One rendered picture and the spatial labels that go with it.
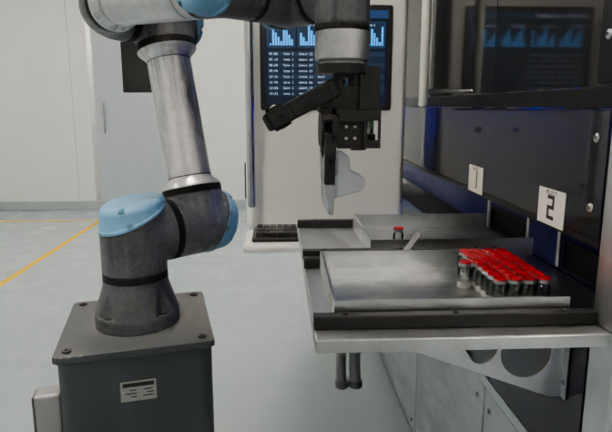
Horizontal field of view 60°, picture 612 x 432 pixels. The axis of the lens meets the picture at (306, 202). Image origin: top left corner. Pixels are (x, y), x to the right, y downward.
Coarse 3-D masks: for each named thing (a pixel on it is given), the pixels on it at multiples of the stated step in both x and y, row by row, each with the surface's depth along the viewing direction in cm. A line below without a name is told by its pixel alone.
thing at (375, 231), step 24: (360, 216) 134; (384, 216) 134; (408, 216) 135; (432, 216) 135; (456, 216) 135; (480, 216) 136; (384, 240) 109; (408, 240) 109; (432, 240) 109; (456, 240) 110; (480, 240) 110; (504, 240) 110; (528, 240) 110
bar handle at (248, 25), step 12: (252, 24) 153; (252, 36) 154; (252, 48) 154; (252, 60) 155; (252, 72) 155; (252, 84) 156; (252, 96) 156; (252, 108) 157; (252, 120) 157; (252, 132) 158; (252, 144) 158; (252, 156) 159; (252, 168) 160; (252, 180) 160; (252, 192) 161; (252, 204) 162
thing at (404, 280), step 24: (336, 264) 100; (360, 264) 101; (384, 264) 101; (408, 264) 101; (432, 264) 101; (456, 264) 102; (336, 288) 90; (360, 288) 90; (384, 288) 90; (408, 288) 90; (432, 288) 90; (456, 288) 90; (336, 312) 75
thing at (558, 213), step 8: (544, 192) 90; (552, 192) 87; (560, 192) 84; (544, 200) 90; (552, 200) 87; (560, 200) 84; (544, 208) 90; (560, 208) 84; (544, 216) 90; (552, 216) 87; (560, 216) 84; (552, 224) 87; (560, 224) 84
